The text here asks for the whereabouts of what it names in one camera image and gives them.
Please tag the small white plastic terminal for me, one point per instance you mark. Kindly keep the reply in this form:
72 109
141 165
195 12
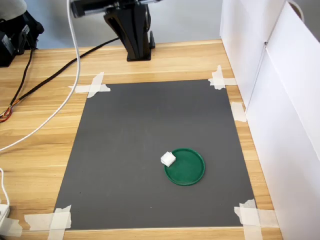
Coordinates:
168 158

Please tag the round green lid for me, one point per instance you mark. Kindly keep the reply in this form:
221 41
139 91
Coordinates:
188 170

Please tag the white masking tape strip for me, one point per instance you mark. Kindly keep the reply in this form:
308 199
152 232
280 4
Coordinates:
96 82
228 81
37 221
58 232
11 226
218 73
251 232
238 111
100 88
267 217

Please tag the dark grey mat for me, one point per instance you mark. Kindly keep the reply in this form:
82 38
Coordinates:
150 120

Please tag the white partition panel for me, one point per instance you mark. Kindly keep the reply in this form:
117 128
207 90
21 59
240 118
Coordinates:
240 37
287 125

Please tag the white curved tube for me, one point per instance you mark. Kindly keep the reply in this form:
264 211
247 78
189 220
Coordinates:
300 10

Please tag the small white bracket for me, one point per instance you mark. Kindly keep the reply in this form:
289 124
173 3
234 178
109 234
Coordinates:
3 212

